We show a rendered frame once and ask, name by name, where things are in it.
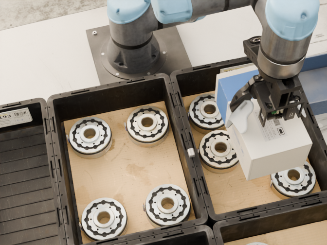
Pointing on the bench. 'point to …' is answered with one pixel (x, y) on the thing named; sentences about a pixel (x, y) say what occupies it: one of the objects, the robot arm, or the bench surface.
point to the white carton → (262, 132)
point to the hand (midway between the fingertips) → (261, 114)
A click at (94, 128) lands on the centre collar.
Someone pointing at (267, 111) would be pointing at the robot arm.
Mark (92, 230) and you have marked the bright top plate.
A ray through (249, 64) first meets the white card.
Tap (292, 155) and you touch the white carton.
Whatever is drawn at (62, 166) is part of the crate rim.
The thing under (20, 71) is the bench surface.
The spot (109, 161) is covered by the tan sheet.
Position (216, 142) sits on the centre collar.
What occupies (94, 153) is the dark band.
